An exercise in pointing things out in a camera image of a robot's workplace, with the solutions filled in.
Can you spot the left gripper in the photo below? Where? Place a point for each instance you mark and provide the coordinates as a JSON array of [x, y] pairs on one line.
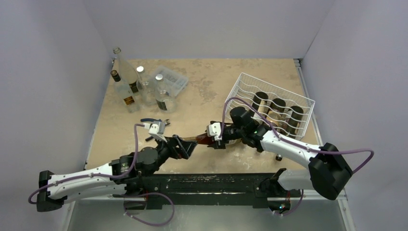
[[184, 147]]

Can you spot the amber bottle gold foil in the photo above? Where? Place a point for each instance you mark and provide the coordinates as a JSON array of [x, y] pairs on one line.
[[203, 139]]

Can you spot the round clear bottle silver cap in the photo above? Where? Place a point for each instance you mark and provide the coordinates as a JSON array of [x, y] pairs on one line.
[[146, 86]]

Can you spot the square bottle gold black cap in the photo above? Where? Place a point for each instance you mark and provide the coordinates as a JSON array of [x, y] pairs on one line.
[[124, 92]]

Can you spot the tall clear glass bottle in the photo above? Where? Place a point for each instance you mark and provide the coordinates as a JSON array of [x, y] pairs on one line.
[[127, 71]]

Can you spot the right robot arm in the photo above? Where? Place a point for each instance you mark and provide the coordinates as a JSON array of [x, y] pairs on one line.
[[324, 171]]

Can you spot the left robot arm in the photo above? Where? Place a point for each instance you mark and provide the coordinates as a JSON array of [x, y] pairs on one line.
[[54, 189]]

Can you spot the dark bottle black cap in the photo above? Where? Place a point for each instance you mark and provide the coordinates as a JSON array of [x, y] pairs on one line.
[[260, 103]]

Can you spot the dark green bottle silver cap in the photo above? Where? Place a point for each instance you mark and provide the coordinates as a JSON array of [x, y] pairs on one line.
[[275, 111]]

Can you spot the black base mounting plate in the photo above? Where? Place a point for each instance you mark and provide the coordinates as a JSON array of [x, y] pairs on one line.
[[258, 190]]

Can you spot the clear plastic compartment box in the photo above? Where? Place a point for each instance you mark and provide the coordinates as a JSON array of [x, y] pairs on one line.
[[175, 80]]

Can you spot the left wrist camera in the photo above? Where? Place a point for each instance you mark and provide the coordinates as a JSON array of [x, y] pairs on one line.
[[156, 130]]

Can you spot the blue handled pliers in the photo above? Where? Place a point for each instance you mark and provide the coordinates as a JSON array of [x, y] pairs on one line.
[[149, 120]]

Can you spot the white wire wine rack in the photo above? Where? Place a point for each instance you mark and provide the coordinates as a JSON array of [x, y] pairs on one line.
[[246, 87]]

